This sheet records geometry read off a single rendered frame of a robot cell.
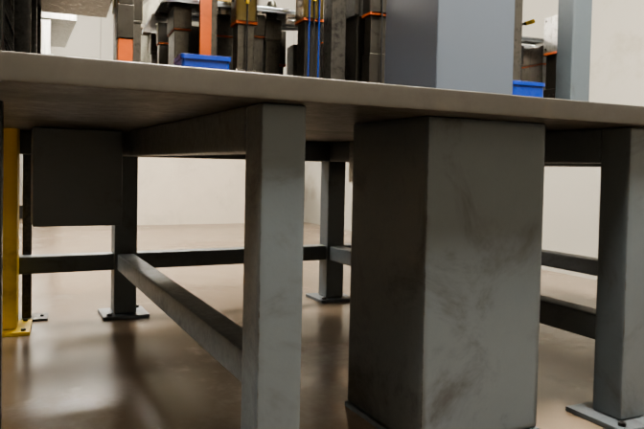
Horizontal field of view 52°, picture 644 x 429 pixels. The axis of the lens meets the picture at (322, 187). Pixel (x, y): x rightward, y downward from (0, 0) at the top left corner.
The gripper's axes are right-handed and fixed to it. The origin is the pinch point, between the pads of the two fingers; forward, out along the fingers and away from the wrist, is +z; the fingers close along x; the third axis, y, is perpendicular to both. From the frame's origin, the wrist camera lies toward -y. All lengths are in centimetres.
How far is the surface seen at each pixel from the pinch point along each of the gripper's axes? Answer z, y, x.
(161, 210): 94, 40, 417
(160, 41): 13.2, -17.1, 12.6
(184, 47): 18.3, -13.7, -10.6
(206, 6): 8.9, -9.9, -21.2
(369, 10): 9.0, 29.5, -37.1
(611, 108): 37, 59, -90
